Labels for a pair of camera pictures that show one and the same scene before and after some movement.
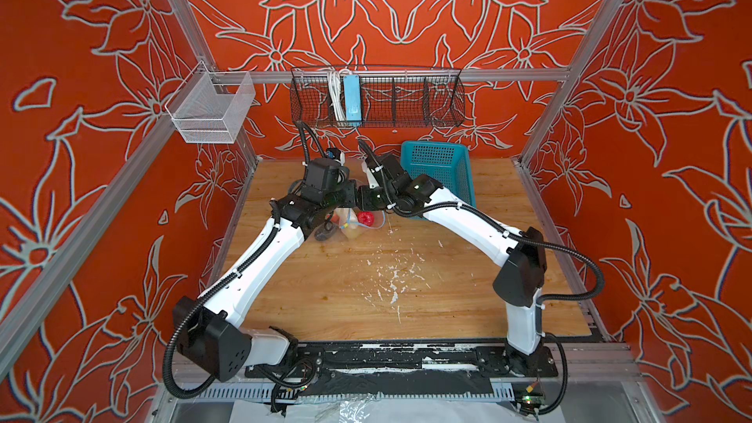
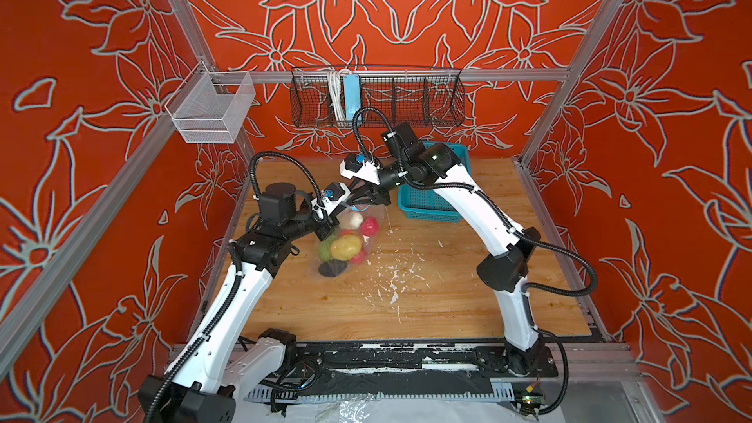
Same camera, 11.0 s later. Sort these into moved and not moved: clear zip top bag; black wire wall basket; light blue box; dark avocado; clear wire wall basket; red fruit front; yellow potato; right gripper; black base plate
Moved: yellow potato; dark avocado; red fruit front; right gripper; clear zip top bag
Not moved: black wire wall basket; black base plate; clear wire wall basket; light blue box
